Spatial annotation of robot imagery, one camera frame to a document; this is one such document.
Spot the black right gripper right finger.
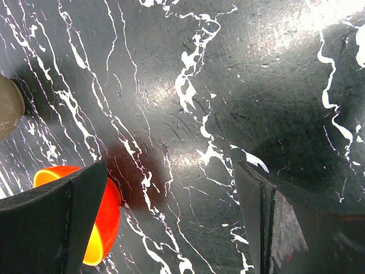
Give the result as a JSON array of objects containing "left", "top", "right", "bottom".
[{"left": 234, "top": 162, "right": 364, "bottom": 273}]

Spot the orange plastic bowl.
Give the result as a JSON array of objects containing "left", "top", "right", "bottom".
[{"left": 33, "top": 166, "right": 122, "bottom": 266}]

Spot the brown patterned ceramic bowl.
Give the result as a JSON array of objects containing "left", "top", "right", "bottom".
[{"left": 0, "top": 75, "right": 25, "bottom": 140}]

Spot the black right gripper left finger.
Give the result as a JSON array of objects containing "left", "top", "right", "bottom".
[{"left": 1, "top": 161, "right": 107, "bottom": 273}]

